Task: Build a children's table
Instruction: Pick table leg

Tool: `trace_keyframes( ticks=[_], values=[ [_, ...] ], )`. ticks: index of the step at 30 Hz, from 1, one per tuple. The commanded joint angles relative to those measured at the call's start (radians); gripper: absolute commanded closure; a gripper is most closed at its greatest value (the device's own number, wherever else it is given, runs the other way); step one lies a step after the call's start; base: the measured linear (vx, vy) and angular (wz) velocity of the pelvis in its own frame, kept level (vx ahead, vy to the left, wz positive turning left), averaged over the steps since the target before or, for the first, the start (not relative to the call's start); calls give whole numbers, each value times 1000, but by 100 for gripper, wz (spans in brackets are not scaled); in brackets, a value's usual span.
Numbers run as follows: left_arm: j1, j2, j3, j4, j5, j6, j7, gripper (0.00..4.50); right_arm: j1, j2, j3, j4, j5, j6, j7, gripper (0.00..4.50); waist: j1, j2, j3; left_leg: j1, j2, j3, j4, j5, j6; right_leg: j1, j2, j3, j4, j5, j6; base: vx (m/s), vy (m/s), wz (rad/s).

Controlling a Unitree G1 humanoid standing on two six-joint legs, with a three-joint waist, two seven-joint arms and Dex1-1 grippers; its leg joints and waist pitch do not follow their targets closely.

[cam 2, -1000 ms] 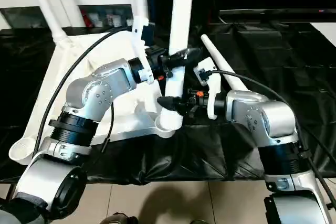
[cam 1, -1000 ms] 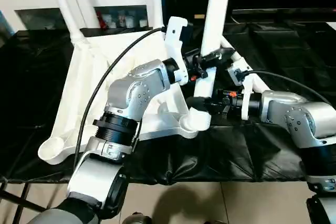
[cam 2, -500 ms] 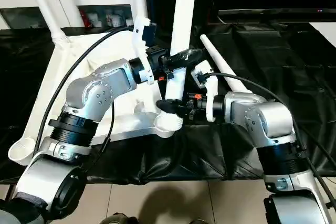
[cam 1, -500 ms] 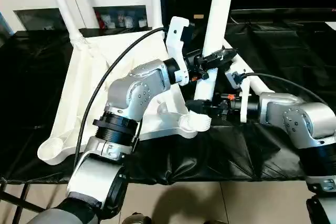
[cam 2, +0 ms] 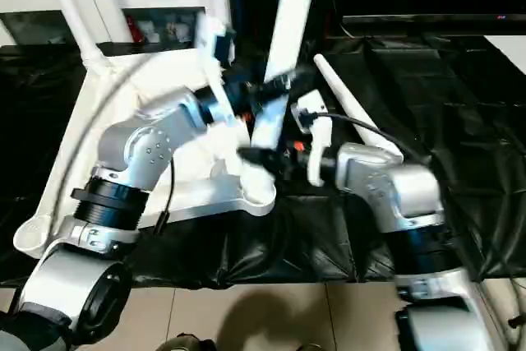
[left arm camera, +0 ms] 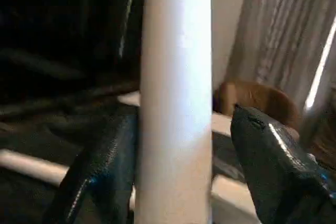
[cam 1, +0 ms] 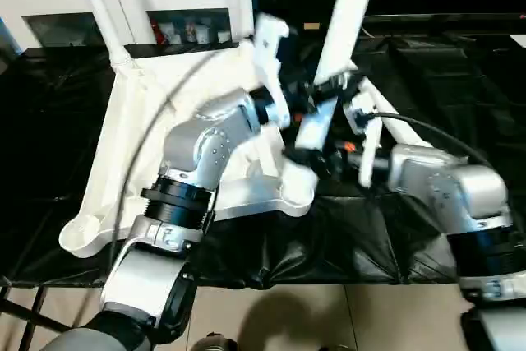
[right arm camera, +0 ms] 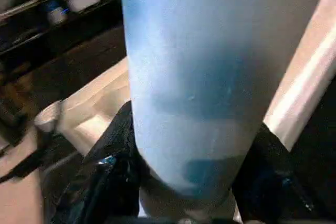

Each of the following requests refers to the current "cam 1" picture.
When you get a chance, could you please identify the black work mat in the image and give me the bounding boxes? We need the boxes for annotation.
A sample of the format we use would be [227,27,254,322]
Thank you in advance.
[0,26,526,290]

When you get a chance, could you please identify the black flat screen panel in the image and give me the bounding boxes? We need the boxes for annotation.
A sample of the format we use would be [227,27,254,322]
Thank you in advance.
[366,11,526,25]

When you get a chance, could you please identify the grey left robot leg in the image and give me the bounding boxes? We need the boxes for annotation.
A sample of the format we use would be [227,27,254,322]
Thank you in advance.
[191,333,241,351]

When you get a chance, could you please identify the white glass-door cabinet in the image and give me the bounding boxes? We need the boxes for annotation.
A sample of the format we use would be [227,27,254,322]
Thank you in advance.
[0,0,254,49]

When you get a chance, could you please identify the black metal floor frame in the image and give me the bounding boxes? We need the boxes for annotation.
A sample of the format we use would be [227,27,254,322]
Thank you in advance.
[0,281,58,348]

